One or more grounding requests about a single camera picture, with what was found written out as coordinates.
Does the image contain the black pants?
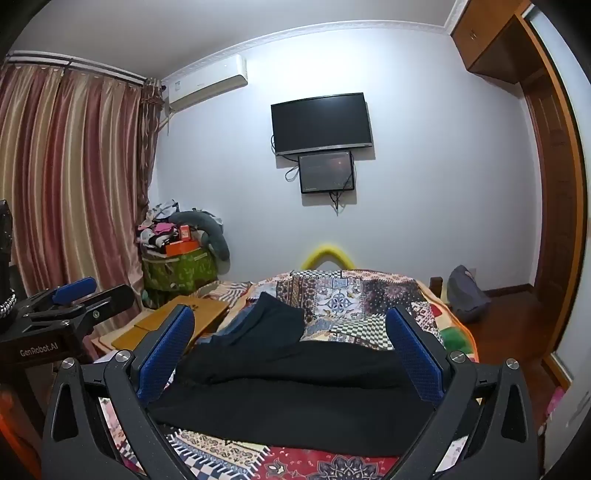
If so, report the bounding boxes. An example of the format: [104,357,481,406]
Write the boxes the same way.
[148,341,433,457]

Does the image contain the wooden folding lap table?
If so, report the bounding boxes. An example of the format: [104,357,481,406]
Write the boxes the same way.
[95,296,229,352]

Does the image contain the grey backpack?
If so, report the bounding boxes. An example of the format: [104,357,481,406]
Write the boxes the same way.
[447,265,491,323]

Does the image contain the green fabric storage bag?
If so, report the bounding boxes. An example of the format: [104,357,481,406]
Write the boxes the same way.
[142,248,217,294]

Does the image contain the blue denim jeans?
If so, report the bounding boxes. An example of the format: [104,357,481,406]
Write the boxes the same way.
[216,304,254,338]

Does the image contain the colourful patchwork bed quilt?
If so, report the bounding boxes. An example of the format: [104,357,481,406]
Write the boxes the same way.
[98,269,482,480]

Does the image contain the dark teal folded garment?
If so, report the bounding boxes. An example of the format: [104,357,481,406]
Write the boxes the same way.
[201,293,305,362]

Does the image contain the orange box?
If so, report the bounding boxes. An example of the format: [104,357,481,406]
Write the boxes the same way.
[165,240,200,257]

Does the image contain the grey plush toy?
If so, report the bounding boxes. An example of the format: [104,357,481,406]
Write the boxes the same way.
[168,210,230,262]

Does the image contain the pink striped curtain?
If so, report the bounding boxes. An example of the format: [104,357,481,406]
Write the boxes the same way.
[0,62,160,333]

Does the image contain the yellow curved headboard cushion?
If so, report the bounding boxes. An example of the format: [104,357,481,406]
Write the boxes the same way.
[301,244,356,270]

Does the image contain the wooden overhead cabinet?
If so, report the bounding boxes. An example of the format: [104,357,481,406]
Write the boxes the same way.
[452,0,543,84]

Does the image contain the small black wall monitor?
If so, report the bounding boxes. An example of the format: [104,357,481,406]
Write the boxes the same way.
[298,151,356,194]

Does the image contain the white wall air conditioner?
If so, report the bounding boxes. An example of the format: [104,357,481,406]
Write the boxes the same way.
[164,55,249,112]

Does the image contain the large black wall television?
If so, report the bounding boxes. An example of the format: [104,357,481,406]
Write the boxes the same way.
[270,93,373,155]

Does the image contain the wooden door frame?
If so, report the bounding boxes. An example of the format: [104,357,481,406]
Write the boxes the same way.
[517,14,588,388]

